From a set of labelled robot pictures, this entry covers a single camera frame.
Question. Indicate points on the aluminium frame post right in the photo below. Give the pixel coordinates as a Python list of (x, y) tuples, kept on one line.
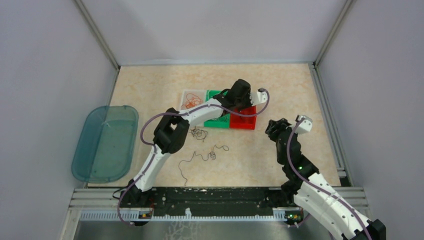
[(346, 8)]

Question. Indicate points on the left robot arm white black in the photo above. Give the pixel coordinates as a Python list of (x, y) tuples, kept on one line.
[(166, 133)]

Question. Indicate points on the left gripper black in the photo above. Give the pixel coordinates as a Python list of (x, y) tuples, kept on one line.
[(249, 104)]

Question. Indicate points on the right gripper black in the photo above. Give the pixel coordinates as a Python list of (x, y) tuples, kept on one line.
[(275, 127)]

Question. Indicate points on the teal plastic container lid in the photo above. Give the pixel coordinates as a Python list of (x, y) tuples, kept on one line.
[(106, 144)]

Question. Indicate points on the aluminium frame post left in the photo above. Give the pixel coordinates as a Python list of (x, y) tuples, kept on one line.
[(95, 31)]

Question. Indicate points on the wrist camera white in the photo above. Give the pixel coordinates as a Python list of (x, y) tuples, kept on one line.
[(261, 96), (304, 124)]

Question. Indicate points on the white plastic bin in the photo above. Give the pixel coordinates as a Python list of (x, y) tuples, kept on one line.
[(191, 98)]

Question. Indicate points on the red plastic bin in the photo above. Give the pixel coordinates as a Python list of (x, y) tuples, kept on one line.
[(246, 123)]

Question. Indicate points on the white slotted cable duct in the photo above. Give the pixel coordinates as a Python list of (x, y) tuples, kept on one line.
[(141, 216)]

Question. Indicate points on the aluminium frame post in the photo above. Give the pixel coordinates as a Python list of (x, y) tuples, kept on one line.
[(95, 31), (346, 8)]

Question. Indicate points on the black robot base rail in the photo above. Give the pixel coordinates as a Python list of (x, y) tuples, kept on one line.
[(233, 202)]

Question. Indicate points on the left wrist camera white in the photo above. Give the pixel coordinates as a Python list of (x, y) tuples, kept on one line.
[(261, 96)]

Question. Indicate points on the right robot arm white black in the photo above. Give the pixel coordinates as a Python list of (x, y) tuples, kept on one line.
[(307, 188)]

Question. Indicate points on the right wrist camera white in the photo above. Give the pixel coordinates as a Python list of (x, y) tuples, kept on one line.
[(304, 124)]

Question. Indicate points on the green plastic bin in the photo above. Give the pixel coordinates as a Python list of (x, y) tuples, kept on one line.
[(221, 122)]

